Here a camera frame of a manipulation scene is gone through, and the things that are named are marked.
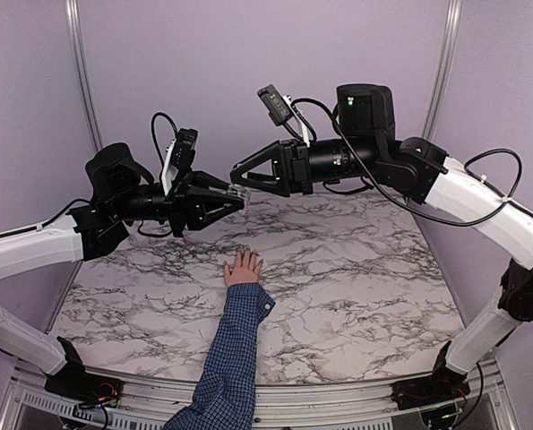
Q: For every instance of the left aluminium corner post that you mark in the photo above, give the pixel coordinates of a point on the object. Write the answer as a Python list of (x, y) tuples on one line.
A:
[(81, 71)]

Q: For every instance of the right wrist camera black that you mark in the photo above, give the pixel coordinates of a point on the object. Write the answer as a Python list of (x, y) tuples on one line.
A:
[(284, 114)]

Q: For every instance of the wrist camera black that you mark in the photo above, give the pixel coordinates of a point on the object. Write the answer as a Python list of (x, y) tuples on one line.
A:
[(179, 158), (284, 114)]

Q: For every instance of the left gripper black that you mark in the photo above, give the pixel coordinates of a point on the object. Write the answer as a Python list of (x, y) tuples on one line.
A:
[(185, 208)]

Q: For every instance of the aluminium front frame rail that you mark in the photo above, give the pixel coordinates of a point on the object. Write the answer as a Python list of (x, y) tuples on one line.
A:
[(147, 403)]

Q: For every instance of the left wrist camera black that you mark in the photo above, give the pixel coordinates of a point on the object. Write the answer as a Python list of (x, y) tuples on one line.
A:
[(179, 158)]

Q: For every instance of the right aluminium corner post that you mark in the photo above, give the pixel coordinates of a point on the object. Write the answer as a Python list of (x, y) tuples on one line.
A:
[(443, 72)]

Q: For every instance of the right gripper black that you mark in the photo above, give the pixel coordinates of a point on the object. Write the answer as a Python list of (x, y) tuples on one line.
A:
[(292, 166)]

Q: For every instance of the aluminium corner post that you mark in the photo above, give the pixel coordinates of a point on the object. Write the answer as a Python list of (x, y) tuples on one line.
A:
[(443, 72), (81, 71)]

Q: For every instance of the clear nail polish bottle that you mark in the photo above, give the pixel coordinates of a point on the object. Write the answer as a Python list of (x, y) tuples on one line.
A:
[(242, 193)]

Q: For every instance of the person's bare hand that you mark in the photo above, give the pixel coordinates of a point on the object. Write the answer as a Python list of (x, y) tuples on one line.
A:
[(246, 269)]

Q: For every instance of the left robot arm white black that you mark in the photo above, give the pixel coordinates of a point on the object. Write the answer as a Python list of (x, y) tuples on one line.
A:
[(123, 192)]

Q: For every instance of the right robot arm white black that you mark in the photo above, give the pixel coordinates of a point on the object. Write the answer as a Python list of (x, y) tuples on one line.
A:
[(365, 146)]

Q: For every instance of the blue checked shirt forearm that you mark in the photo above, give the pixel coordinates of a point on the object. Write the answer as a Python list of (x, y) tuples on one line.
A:
[(225, 397)]

